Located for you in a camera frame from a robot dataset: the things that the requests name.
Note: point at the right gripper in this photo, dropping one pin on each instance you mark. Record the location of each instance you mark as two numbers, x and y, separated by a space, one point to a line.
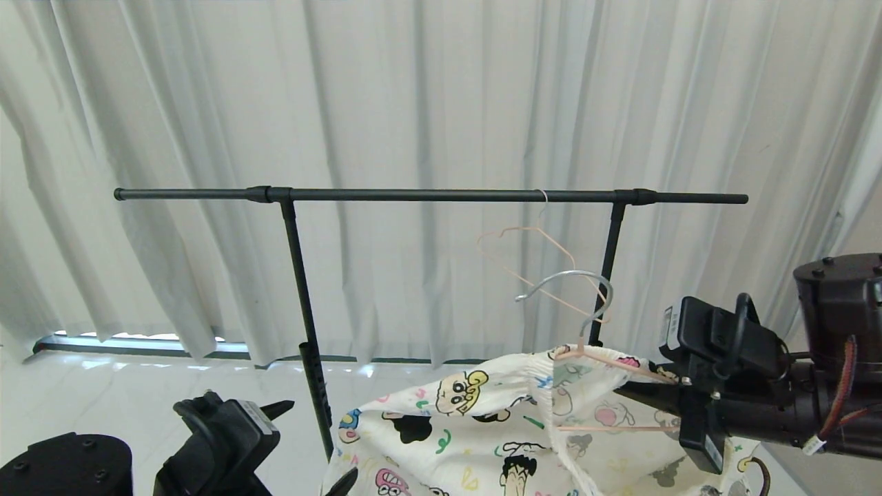
758 413

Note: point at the cream printed garment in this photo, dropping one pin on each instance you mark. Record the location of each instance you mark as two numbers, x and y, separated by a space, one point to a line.
468 441

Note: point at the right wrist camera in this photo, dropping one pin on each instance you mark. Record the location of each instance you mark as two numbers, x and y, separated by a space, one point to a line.
703 331

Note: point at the white curtain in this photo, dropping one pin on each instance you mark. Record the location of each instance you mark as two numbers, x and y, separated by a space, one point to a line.
413 103

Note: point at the pink clothes hanger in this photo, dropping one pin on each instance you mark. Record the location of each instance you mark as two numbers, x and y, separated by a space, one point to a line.
559 246
575 273

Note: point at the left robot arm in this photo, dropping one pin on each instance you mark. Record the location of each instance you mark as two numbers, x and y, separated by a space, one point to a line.
62 468

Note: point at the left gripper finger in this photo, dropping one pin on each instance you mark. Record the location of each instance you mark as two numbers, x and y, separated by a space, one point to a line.
342 483
279 410

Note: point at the window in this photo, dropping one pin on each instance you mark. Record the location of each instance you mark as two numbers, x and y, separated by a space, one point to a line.
138 348

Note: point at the black clothes rack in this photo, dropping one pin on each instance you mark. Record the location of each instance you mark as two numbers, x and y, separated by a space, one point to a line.
413 195

